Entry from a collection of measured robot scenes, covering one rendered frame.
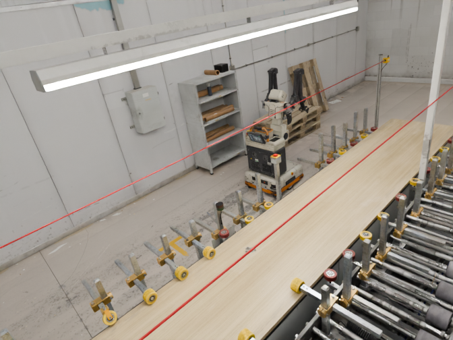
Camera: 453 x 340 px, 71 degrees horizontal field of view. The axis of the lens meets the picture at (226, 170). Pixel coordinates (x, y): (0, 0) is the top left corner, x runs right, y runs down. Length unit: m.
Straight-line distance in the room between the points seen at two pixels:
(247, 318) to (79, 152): 3.42
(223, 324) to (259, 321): 0.20
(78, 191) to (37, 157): 0.70
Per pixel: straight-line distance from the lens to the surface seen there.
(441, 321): 2.19
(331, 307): 1.95
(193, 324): 2.03
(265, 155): 4.37
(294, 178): 4.69
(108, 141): 4.82
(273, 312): 2.00
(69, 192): 4.82
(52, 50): 1.43
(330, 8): 2.66
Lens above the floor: 2.48
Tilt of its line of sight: 27 degrees down
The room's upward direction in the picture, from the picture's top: 10 degrees counter-clockwise
